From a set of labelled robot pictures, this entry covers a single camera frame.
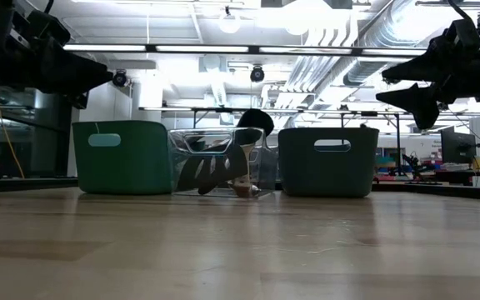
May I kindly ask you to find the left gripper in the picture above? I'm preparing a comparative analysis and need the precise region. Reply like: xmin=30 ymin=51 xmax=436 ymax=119
xmin=0 ymin=7 xmax=115 ymax=111

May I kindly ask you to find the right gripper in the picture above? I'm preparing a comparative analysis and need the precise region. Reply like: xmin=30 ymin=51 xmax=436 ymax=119
xmin=374 ymin=0 xmax=480 ymax=131

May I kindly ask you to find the black slotted turner steel handle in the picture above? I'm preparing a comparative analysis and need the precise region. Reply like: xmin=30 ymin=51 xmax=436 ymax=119
xmin=176 ymin=143 xmax=250 ymax=196

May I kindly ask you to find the small dark wooden spoon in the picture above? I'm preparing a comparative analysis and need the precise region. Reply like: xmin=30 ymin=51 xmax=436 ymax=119
xmin=229 ymin=182 xmax=263 ymax=198

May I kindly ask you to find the black computer monitor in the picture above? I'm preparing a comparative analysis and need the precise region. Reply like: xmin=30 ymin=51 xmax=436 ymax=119
xmin=439 ymin=126 xmax=478 ymax=166

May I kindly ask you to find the teal plastic bin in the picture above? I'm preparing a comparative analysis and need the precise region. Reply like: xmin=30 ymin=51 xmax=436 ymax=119
xmin=72 ymin=120 xmax=174 ymax=196

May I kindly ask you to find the blue plastic bin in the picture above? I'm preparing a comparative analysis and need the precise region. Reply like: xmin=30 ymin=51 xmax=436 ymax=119
xmin=277 ymin=127 xmax=381 ymax=198

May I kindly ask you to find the clear plastic bin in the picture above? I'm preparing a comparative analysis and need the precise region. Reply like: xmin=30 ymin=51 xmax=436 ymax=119
xmin=167 ymin=127 xmax=281 ymax=198

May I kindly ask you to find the overhead light bar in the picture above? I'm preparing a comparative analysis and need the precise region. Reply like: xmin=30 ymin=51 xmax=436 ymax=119
xmin=62 ymin=43 xmax=428 ymax=58

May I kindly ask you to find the black round ceiling camera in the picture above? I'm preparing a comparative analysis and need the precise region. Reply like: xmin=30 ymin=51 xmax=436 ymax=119
xmin=112 ymin=69 xmax=129 ymax=88

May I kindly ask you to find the yellow hanging cord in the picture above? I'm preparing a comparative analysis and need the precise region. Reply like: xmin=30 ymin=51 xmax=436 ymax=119
xmin=0 ymin=85 xmax=26 ymax=180

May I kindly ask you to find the black overhead camera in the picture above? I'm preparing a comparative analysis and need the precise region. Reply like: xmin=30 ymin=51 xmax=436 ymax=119
xmin=249 ymin=64 xmax=266 ymax=83

